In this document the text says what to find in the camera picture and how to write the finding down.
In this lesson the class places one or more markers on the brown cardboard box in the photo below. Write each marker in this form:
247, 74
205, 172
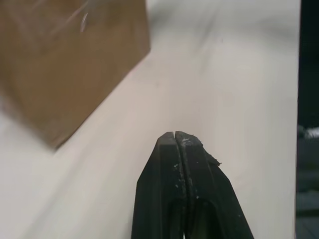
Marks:
62, 67

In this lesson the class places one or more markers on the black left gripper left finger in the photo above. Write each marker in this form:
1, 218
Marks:
159, 179

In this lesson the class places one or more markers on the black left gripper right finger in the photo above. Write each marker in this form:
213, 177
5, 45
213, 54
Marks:
211, 189

